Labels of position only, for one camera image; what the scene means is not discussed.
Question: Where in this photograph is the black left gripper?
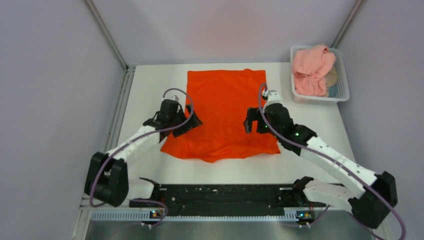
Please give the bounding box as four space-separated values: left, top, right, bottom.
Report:
169 103 202 138

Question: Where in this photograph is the orange t-shirt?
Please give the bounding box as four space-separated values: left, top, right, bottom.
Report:
161 69 281 163

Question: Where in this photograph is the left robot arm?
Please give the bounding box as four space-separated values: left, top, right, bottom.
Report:
84 97 203 207

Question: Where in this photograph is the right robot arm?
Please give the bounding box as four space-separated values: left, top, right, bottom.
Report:
243 103 398 229

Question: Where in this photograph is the pink t-shirt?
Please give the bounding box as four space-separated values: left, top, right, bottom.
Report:
291 44 336 97

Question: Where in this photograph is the blue garment in basket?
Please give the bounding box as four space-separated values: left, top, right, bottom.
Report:
327 84 338 98

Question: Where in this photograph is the beige garment in basket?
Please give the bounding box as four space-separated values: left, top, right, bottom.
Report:
324 65 338 88

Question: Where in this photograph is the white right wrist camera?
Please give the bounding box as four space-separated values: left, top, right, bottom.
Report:
261 89 282 108

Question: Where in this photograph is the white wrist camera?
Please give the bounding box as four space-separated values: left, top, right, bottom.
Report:
261 89 282 108
162 94 179 102

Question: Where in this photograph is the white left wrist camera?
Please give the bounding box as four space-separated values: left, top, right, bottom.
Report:
162 94 179 102

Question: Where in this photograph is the aluminium frame rail left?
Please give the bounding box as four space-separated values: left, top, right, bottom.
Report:
100 65 136 153

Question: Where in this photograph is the aluminium frame rail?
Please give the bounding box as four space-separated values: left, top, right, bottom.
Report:
100 65 136 153
71 187 390 240

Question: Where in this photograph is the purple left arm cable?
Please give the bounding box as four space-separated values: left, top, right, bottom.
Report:
88 87 195 229

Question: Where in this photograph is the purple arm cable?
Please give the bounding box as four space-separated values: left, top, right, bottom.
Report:
257 82 407 240
88 87 195 229

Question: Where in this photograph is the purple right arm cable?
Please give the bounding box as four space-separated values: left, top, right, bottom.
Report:
257 82 407 240

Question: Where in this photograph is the aluminium frame rail front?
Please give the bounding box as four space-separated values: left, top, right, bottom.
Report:
71 187 390 240

